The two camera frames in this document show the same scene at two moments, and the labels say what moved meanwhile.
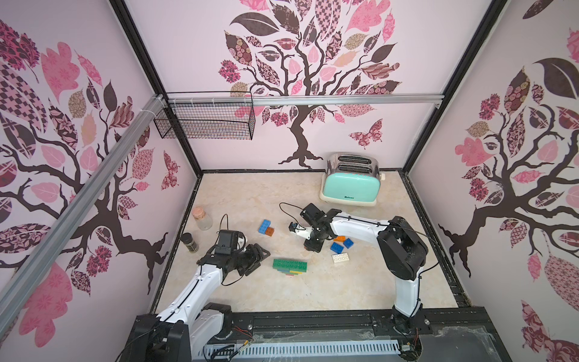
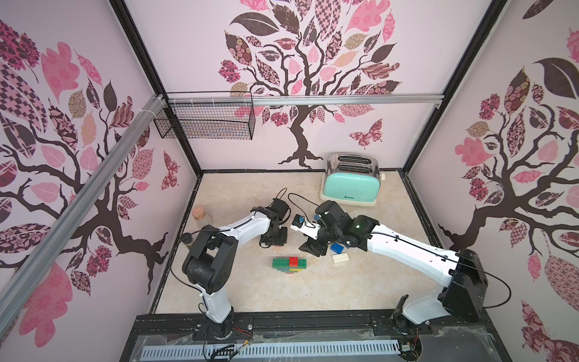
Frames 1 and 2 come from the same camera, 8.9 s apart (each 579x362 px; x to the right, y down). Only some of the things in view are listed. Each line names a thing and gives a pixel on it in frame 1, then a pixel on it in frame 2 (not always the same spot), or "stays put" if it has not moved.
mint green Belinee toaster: (351, 179) stays put
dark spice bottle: (188, 240) stays put
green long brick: (281, 264) stays put
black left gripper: (257, 257) → (282, 241)
